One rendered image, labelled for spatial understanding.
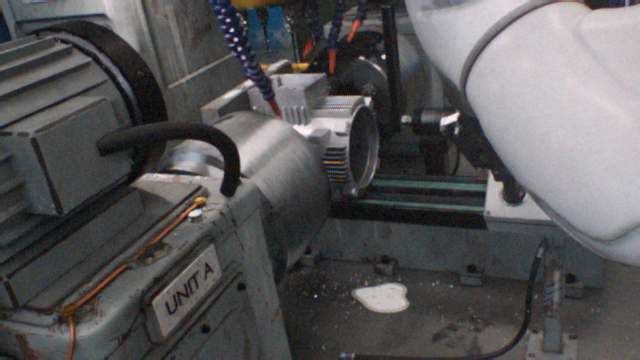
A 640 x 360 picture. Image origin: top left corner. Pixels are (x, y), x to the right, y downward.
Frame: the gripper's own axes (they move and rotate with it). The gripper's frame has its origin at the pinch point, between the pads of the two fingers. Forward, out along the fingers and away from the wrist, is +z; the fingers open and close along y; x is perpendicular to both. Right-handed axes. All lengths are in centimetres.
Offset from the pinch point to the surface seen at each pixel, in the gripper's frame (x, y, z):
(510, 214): 2.9, 0.2, 4.6
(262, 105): -19, 48, 13
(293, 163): -0.6, 30.0, -0.5
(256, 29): -371, 350, 396
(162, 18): -28, 63, -2
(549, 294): 9.1, -4.5, 17.5
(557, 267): 6.3, -5.4, 13.9
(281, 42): -360, 319, 408
